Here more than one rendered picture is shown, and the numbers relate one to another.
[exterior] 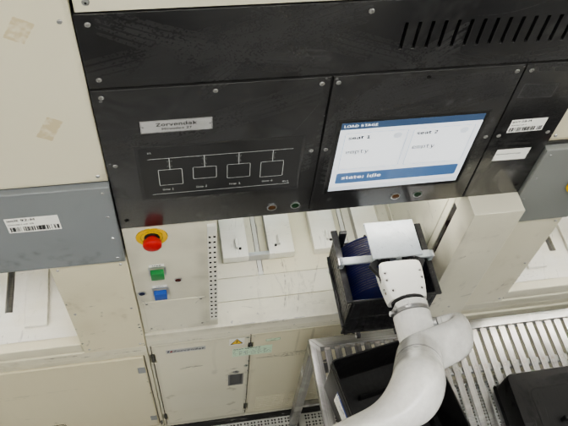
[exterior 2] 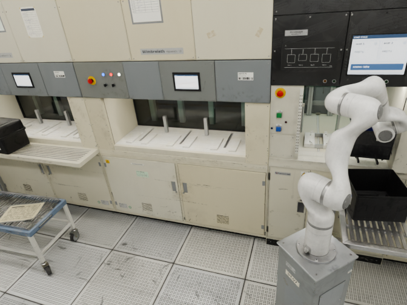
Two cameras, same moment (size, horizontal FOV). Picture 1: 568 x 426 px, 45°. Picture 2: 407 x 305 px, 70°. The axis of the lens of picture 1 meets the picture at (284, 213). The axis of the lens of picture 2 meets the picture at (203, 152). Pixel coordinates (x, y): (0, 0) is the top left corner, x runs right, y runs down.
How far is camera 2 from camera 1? 124 cm
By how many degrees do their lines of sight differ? 37
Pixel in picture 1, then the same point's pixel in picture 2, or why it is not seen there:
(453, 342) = (396, 111)
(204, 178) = (301, 60)
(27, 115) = (254, 25)
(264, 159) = (324, 52)
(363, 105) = (361, 26)
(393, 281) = not seen: hidden behind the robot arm
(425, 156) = (388, 57)
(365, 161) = (362, 57)
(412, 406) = (367, 80)
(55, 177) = (256, 54)
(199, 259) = (295, 111)
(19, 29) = not seen: outside the picture
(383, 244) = not seen: hidden behind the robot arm
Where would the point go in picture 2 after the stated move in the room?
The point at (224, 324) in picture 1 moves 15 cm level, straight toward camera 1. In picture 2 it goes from (300, 160) to (296, 170)
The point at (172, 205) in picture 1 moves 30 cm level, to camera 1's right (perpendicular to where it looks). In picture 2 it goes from (289, 74) to (342, 78)
